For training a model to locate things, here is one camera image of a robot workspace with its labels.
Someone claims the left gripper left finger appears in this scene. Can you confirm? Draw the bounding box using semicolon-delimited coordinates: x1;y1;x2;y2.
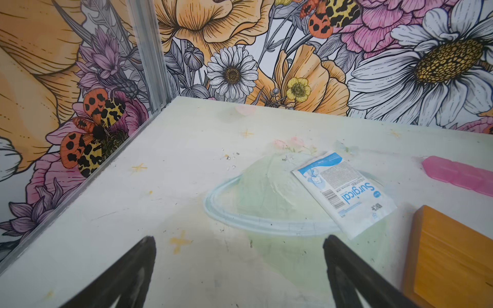
62;236;157;307

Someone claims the gold wire glass rack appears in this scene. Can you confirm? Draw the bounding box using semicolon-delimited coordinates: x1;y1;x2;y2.
402;205;492;307

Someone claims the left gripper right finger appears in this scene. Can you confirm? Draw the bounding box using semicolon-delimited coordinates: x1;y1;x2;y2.
323;235;417;307

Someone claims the pink flat strip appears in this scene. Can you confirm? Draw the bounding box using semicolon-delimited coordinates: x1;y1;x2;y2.
422;156;492;197

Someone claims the clear surgical mask packet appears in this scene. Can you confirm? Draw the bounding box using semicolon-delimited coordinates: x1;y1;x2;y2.
203;149;398;286

